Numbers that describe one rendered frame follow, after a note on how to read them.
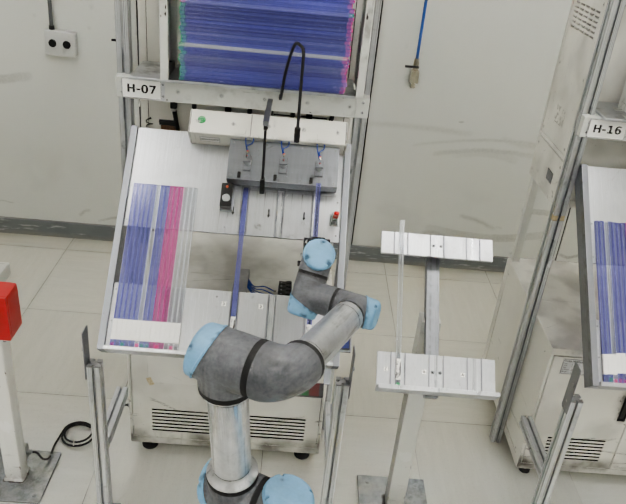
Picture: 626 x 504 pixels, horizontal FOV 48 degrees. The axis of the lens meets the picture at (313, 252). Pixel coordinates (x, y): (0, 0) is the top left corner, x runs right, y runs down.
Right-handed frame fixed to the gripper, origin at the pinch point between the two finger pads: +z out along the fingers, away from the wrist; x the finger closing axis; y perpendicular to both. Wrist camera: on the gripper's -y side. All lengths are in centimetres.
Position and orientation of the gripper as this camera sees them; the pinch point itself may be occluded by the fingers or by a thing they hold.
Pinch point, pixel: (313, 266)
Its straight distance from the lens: 201.0
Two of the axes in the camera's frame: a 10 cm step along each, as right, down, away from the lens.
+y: 0.8, -10.0, 0.5
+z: -0.4, 0.4, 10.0
